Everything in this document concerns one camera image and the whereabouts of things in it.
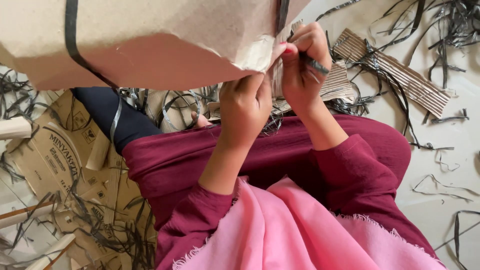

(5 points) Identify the flattened printed cardboard box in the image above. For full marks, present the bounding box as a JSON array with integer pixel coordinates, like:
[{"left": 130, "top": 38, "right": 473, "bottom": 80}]
[{"left": 5, "top": 89, "right": 157, "bottom": 270}]

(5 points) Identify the person's right hand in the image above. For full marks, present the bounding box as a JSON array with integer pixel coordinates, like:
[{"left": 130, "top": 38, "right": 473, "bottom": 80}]
[{"left": 280, "top": 21, "right": 333, "bottom": 114}]

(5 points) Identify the navy legging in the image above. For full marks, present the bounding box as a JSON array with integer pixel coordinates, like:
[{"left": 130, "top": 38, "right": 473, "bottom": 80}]
[{"left": 70, "top": 86, "right": 164, "bottom": 155}]

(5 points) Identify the person's left hand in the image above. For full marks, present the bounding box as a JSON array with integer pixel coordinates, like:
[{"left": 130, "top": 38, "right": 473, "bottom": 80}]
[{"left": 218, "top": 72, "right": 273, "bottom": 141}]

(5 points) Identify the cream paper roll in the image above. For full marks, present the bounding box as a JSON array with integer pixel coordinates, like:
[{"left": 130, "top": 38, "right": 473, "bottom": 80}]
[
  {"left": 0, "top": 202, "right": 56, "bottom": 230},
  {"left": 24, "top": 233, "right": 77, "bottom": 270},
  {"left": 0, "top": 116, "right": 33, "bottom": 141}
]

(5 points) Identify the maroon garment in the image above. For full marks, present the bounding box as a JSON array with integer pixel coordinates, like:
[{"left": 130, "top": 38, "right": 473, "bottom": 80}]
[{"left": 121, "top": 114, "right": 439, "bottom": 270}]

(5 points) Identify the short corrugated cardboard piece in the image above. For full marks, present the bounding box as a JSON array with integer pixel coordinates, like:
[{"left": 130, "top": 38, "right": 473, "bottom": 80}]
[{"left": 271, "top": 59, "right": 356, "bottom": 114}]

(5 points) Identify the coiled grey strap tangle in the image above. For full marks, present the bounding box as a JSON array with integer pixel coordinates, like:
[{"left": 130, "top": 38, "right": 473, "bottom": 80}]
[{"left": 119, "top": 85, "right": 223, "bottom": 133}]

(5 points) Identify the person's bare foot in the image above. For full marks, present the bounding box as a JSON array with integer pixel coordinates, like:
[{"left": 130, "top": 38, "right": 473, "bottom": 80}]
[{"left": 190, "top": 111, "right": 213, "bottom": 129}]

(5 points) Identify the long corrugated cardboard strip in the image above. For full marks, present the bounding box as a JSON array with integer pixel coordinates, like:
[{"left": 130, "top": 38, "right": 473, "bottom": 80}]
[{"left": 332, "top": 28, "right": 452, "bottom": 119}]

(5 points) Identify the heap of black strap cuttings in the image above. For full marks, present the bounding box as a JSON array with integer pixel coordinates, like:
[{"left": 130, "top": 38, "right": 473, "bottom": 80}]
[
  {"left": 0, "top": 68, "right": 156, "bottom": 270},
  {"left": 314, "top": 0, "right": 480, "bottom": 151}
]

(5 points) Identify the black plastic packing strap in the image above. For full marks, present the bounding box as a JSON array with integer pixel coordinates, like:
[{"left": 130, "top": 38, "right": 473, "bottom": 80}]
[
  {"left": 276, "top": 0, "right": 331, "bottom": 76},
  {"left": 64, "top": 0, "right": 124, "bottom": 145}
]

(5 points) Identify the large brown paper-wrapped package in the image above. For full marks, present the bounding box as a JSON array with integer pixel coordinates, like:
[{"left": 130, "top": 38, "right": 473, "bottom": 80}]
[{"left": 0, "top": 0, "right": 312, "bottom": 92}]

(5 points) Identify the pink frayed cloth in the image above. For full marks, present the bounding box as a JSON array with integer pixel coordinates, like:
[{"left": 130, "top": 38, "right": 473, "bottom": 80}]
[{"left": 172, "top": 175, "right": 448, "bottom": 270}]

